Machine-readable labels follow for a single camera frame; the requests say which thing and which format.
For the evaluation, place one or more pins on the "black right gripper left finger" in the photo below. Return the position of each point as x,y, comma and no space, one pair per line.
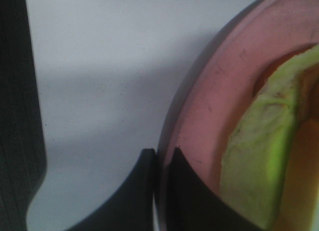
130,208

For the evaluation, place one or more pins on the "sandwich with lettuce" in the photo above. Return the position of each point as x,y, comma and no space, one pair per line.
254,164

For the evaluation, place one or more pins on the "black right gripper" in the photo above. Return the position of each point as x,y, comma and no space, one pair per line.
22,150

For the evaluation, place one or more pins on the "pink round plate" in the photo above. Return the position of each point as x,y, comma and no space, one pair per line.
219,86

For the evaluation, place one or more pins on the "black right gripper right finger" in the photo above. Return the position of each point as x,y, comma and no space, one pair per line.
192,206

